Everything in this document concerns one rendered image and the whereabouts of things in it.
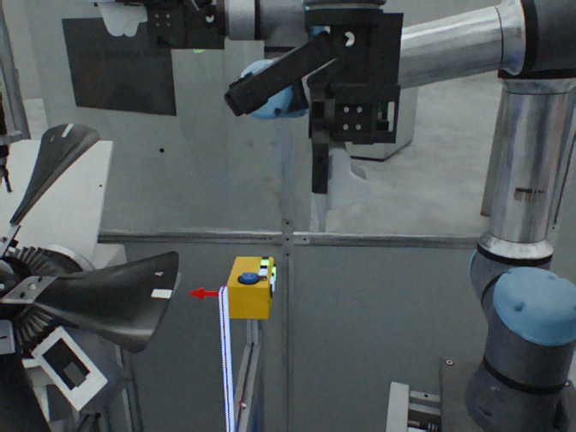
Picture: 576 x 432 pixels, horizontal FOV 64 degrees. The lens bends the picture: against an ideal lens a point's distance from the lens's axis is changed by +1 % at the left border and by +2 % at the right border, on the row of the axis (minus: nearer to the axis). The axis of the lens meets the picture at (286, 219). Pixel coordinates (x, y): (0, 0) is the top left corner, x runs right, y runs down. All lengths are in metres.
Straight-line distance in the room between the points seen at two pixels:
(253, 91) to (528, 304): 0.49
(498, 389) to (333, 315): 0.97
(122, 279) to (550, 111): 0.76
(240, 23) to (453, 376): 0.70
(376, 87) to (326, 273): 1.22
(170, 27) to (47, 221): 0.65
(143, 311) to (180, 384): 1.14
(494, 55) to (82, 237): 0.94
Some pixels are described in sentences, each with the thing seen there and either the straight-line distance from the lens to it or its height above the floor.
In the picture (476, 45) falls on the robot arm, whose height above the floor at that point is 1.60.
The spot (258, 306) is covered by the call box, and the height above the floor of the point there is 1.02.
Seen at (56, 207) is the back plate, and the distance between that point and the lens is 1.25.
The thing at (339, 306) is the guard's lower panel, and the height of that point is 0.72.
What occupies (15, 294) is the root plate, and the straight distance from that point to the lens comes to 0.96.
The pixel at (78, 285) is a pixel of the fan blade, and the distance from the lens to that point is 0.92.
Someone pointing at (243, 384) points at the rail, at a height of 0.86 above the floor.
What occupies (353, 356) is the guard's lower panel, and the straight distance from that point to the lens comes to 1.80.
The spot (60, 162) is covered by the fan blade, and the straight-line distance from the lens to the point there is 0.97.
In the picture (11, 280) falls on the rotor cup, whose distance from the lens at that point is 0.98.
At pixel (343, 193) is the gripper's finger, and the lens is 0.46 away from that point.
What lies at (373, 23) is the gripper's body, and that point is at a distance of 0.44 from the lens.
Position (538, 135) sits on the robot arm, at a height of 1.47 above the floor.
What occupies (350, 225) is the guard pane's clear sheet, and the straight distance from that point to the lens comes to 1.55.
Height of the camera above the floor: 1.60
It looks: 21 degrees down
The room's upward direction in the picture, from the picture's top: straight up
